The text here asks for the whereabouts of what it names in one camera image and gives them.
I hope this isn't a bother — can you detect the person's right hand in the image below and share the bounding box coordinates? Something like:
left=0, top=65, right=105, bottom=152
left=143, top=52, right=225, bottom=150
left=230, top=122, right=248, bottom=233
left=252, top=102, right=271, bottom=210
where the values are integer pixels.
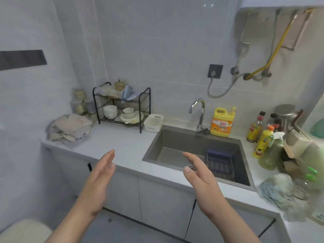
left=183, top=152, right=230, bottom=217

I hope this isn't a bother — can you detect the person's left hand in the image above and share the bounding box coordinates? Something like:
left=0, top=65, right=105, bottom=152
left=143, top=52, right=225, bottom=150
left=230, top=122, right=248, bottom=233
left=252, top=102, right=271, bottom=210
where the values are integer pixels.
left=77, top=150, right=116, bottom=218

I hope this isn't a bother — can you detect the pile of fluffy cloths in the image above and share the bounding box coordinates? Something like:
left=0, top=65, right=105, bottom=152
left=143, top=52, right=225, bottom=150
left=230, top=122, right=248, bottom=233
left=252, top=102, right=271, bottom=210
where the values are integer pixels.
left=45, top=113, right=94, bottom=150

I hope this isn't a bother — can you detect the person's left forearm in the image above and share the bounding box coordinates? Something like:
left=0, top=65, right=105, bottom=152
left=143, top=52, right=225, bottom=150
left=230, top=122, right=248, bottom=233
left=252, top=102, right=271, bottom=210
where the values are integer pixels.
left=47, top=202, right=102, bottom=243

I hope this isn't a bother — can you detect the person's right forearm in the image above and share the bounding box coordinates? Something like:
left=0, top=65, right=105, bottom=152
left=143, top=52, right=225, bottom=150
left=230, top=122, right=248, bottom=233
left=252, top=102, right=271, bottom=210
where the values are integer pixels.
left=204, top=201, right=261, bottom=243

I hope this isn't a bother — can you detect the blue sink drain rack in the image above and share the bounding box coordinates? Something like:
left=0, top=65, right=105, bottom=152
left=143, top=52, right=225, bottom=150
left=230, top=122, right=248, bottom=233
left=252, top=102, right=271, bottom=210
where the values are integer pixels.
left=206, top=149, right=236, bottom=182

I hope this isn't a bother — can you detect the grey kitchen sink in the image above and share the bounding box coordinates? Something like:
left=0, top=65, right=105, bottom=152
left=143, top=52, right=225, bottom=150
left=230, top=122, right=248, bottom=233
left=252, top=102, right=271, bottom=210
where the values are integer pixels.
left=141, top=125, right=257, bottom=191

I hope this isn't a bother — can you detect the yellow detergent bottle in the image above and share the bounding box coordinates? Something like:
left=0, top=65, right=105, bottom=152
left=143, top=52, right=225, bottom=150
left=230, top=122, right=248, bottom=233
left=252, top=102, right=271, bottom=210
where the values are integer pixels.
left=210, top=107, right=237, bottom=137

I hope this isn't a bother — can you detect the chrome faucet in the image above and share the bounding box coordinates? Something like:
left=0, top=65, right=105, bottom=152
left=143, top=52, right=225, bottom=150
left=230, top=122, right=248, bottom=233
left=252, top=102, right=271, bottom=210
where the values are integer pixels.
left=188, top=98, right=211, bottom=134

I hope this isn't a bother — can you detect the clear glass bottle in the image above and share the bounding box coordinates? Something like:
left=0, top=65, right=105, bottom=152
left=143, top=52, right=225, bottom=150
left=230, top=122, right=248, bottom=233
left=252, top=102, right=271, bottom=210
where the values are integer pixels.
left=258, top=132, right=286, bottom=171

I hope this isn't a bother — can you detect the yellow label sauce bottle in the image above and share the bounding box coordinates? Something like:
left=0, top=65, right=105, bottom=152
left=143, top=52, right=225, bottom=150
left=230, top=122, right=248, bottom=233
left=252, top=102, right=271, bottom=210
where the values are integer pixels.
left=246, top=111, right=266, bottom=143

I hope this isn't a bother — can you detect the white plastic basket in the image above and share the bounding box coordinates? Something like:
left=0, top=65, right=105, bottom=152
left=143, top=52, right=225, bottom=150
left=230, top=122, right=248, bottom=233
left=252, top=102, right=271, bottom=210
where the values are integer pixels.
left=143, top=113, right=165, bottom=133

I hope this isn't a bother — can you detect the cream fluffy stool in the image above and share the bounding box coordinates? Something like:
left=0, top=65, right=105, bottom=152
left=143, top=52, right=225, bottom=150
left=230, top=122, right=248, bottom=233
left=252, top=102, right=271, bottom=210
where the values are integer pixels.
left=0, top=219, right=54, bottom=243

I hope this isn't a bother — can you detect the clear plastic food container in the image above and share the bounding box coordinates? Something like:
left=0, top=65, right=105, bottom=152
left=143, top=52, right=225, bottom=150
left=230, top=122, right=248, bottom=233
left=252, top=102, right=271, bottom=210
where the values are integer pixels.
left=97, top=85, right=123, bottom=99

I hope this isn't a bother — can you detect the blue rimmed container lid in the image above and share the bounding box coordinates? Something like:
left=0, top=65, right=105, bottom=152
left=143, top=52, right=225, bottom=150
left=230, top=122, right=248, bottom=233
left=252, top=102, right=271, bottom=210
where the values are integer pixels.
left=125, top=86, right=140, bottom=101

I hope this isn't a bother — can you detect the tan lid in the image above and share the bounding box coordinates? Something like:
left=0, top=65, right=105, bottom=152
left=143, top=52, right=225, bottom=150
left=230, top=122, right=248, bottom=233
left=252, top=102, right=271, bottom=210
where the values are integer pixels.
left=114, top=79, right=127, bottom=92

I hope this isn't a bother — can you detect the beige knife block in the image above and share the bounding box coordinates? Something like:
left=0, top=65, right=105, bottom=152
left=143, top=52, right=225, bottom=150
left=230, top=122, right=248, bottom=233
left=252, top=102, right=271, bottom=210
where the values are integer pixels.
left=286, top=125, right=313, bottom=147

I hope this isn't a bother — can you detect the green capped clear bottle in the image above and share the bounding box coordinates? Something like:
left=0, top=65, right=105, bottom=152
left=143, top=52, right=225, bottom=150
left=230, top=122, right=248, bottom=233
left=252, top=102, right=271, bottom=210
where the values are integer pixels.
left=293, top=166, right=319, bottom=200

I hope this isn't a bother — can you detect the steel pot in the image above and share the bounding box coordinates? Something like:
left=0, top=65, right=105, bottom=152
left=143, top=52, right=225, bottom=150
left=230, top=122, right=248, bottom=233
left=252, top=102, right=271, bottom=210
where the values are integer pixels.
left=274, top=104, right=304, bottom=132

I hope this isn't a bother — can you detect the green spray bottle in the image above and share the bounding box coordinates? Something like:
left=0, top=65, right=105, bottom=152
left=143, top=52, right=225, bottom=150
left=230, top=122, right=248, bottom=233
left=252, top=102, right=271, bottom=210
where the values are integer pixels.
left=310, top=117, right=324, bottom=139

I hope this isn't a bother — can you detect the metal water pipe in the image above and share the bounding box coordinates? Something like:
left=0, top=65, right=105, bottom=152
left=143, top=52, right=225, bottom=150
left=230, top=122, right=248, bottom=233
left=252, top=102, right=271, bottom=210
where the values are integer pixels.
left=235, top=12, right=251, bottom=69
left=281, top=8, right=315, bottom=51

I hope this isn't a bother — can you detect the black wire dish rack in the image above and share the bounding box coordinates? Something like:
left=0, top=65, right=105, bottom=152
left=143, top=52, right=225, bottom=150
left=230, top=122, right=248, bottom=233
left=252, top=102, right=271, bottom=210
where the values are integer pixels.
left=92, top=82, right=151, bottom=134

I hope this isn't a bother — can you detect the grey power cable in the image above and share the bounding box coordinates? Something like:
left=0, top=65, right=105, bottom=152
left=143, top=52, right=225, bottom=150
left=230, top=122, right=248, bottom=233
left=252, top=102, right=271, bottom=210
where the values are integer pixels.
left=207, top=73, right=245, bottom=99

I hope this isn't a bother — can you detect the black wall socket with plug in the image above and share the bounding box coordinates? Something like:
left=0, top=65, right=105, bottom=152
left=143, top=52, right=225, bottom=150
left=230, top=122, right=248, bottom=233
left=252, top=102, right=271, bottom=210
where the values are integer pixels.
left=207, top=64, right=224, bottom=79

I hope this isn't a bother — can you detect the black wall socket panel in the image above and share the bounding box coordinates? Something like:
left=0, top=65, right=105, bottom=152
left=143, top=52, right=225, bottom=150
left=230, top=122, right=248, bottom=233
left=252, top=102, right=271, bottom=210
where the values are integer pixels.
left=0, top=50, right=21, bottom=71
left=19, top=50, right=42, bottom=68

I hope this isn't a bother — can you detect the yellow gas hose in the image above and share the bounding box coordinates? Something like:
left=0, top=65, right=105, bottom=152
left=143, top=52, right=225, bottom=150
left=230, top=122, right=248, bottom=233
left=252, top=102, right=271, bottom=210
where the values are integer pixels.
left=243, top=12, right=299, bottom=81

